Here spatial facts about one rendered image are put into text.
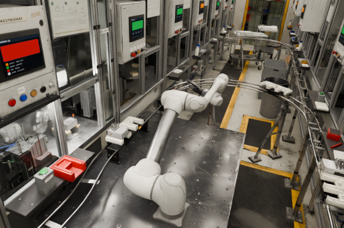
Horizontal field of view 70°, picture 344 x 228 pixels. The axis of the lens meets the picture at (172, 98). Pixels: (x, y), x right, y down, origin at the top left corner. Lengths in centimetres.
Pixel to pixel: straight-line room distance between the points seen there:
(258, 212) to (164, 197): 141
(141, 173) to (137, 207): 24
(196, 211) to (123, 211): 46
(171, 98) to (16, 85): 93
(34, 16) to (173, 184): 111
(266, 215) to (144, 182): 151
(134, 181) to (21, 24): 101
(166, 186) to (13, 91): 91
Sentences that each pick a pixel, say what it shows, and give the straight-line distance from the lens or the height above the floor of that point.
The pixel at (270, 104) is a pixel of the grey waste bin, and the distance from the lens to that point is 430.
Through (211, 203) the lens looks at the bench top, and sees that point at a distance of 176.
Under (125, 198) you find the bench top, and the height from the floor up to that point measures 68.
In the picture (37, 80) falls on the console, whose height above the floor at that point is 147.
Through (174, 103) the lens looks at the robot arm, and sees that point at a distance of 172.
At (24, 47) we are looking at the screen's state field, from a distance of 134.
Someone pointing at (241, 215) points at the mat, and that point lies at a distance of 265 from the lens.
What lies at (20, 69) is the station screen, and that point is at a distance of 134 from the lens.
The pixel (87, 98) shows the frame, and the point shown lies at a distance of 207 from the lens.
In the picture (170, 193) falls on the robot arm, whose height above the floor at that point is 90.
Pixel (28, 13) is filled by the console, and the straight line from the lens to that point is 138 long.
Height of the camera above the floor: 196
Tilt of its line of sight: 25 degrees down
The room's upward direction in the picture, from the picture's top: 3 degrees clockwise
